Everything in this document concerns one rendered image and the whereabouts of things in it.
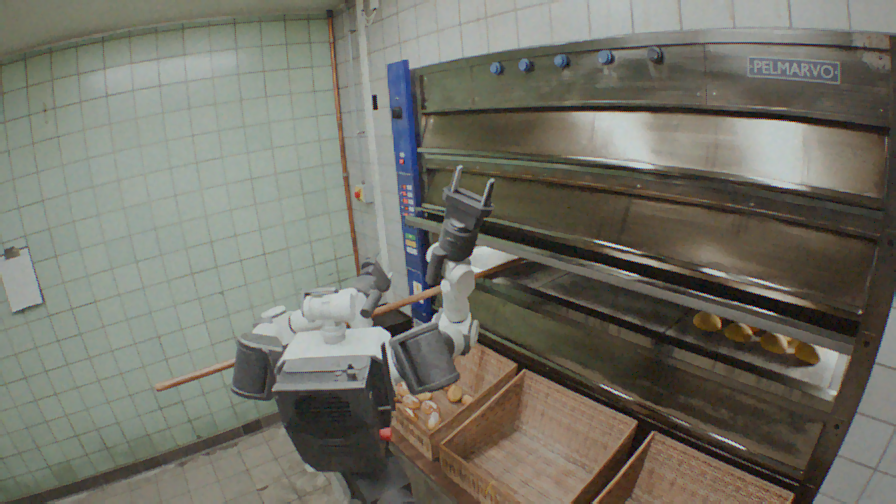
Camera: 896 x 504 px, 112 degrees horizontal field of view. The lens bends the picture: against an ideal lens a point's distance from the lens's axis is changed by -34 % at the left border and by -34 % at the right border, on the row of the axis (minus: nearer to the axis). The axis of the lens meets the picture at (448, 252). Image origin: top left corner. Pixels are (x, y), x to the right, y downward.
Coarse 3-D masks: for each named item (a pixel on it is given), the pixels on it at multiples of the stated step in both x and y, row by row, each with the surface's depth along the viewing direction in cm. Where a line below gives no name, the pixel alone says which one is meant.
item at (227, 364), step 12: (504, 264) 202; (480, 276) 194; (432, 288) 182; (408, 300) 174; (420, 300) 178; (384, 312) 168; (348, 324) 160; (228, 360) 135; (192, 372) 128; (204, 372) 130; (216, 372) 132; (156, 384) 121; (168, 384) 123; (180, 384) 125
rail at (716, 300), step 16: (432, 224) 192; (496, 240) 162; (560, 256) 139; (608, 272) 125; (624, 272) 121; (672, 288) 109; (688, 288) 107; (720, 304) 99; (736, 304) 95; (784, 320) 85; (800, 320) 83; (832, 336) 75; (848, 336) 72
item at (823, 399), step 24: (504, 288) 187; (528, 288) 181; (576, 312) 158; (600, 312) 155; (624, 336) 143; (648, 336) 135; (672, 336) 133; (696, 360) 122; (720, 360) 116; (768, 384) 103; (792, 384) 98; (816, 408) 91
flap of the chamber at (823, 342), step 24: (480, 240) 168; (528, 240) 173; (552, 264) 142; (624, 264) 141; (648, 288) 115; (696, 288) 115; (720, 312) 99; (792, 312) 95; (792, 336) 83; (816, 336) 79
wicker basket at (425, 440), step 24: (456, 360) 219; (480, 360) 205; (504, 360) 193; (456, 384) 219; (480, 384) 205; (504, 384) 186; (456, 408) 202; (480, 408) 180; (408, 432) 182; (432, 432) 166; (432, 456) 169
